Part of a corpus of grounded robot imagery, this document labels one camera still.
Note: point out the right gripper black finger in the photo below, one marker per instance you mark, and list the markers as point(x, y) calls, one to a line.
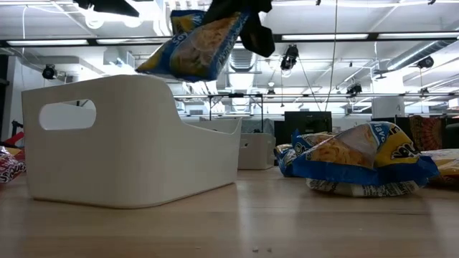
point(260, 36)
point(233, 6)

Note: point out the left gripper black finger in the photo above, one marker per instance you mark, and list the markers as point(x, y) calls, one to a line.
point(107, 7)

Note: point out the blue ramen noodle pack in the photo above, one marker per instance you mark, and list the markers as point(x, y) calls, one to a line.
point(193, 53)
point(285, 163)
point(358, 154)

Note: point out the white LED light strip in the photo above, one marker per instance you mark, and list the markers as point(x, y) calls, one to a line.
point(322, 37)
point(46, 42)
point(118, 41)
point(416, 36)

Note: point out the black ceiling spotlight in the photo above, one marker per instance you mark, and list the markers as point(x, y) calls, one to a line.
point(49, 71)
point(425, 62)
point(289, 57)
point(354, 89)

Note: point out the black monitor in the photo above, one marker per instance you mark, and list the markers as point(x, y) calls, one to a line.
point(308, 122)

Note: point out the white plastic bin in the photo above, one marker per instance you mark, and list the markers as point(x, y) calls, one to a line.
point(143, 161)
point(256, 154)

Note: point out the red plastic object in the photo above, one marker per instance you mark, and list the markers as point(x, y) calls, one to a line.
point(16, 138)

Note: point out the colourful patterned cloth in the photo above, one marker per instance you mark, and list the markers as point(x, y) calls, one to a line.
point(426, 132)

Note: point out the ribbed ceiling vent duct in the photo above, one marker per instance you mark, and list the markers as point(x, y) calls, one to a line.
point(242, 59)

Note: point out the black aluminium rig frame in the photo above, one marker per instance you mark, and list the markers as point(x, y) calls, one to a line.
point(373, 36)

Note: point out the silver ceiling duct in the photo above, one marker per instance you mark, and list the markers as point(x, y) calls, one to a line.
point(412, 53)

